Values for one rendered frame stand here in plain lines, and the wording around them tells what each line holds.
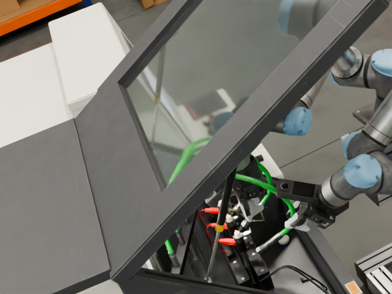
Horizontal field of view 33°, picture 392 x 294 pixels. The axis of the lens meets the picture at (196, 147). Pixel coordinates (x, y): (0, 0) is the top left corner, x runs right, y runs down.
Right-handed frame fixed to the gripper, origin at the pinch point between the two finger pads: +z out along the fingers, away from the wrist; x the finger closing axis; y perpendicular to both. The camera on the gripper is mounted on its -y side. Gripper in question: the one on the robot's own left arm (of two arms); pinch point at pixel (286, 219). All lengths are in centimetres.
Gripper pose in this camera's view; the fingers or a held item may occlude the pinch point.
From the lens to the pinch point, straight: 182.7
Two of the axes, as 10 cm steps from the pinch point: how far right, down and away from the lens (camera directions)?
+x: 2.5, -7.9, 5.6
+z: -3.8, 4.5, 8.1
